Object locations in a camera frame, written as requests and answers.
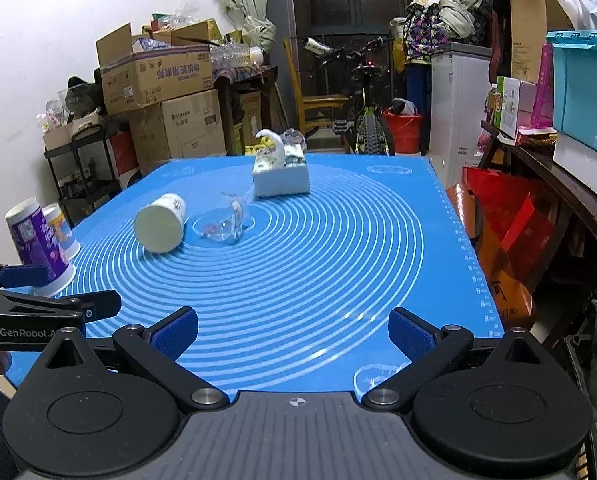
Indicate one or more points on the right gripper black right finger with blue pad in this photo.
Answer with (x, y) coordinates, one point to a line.
(431, 351)

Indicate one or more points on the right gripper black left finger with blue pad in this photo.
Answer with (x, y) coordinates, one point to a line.
(152, 353)

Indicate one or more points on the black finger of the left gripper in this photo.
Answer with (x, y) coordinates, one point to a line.
(26, 319)

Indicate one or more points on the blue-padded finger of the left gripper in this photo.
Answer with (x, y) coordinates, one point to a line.
(22, 276)

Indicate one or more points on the white printed paper cup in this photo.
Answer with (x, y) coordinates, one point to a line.
(159, 226)

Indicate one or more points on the purple paper cup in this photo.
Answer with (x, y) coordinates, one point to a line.
(37, 245)

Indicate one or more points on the blue yellow paper cup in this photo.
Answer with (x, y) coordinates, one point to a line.
(62, 230)

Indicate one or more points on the clear glass cup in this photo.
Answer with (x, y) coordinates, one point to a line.
(228, 221)

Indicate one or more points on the black metal shelf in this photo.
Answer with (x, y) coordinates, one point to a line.
(84, 192)

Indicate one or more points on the blue silicone mat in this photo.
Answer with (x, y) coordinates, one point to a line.
(301, 302)

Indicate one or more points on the red paper bag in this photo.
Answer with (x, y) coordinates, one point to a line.
(508, 224)

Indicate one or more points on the white tissue box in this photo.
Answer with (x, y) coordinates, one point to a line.
(280, 167)

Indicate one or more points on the red bucket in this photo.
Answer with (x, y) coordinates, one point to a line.
(406, 132)

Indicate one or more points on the lower cardboard box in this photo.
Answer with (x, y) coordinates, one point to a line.
(186, 127)

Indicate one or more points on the upper cardboard box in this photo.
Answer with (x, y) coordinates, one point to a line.
(139, 71)

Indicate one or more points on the green white carton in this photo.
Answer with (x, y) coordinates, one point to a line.
(515, 105)

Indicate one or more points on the wooden chair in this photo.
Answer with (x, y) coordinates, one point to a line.
(313, 112)

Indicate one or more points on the white freezer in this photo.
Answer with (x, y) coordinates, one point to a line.
(459, 88)

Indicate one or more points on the black bicycle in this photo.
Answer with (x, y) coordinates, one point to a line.
(360, 124)

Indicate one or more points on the teal storage bin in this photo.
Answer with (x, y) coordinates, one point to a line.
(575, 84)

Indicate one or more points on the tall cardboard box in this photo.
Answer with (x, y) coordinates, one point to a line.
(531, 21)

